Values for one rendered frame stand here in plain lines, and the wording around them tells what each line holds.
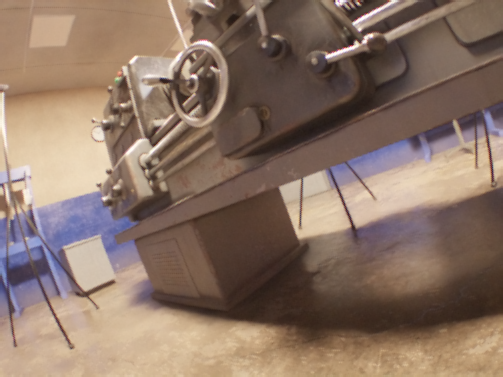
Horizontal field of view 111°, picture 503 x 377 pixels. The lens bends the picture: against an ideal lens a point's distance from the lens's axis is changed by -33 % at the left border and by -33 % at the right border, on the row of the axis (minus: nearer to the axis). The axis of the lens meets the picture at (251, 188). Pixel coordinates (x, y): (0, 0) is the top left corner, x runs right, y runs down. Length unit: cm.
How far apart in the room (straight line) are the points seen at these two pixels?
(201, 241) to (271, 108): 65
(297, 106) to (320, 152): 10
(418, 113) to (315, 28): 25
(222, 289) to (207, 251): 17
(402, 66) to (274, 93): 30
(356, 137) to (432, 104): 15
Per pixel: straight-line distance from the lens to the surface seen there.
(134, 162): 121
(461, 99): 46
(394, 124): 46
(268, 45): 52
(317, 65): 46
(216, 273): 107
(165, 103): 140
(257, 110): 58
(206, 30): 73
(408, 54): 65
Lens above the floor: 41
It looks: 1 degrees up
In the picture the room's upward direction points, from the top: 21 degrees counter-clockwise
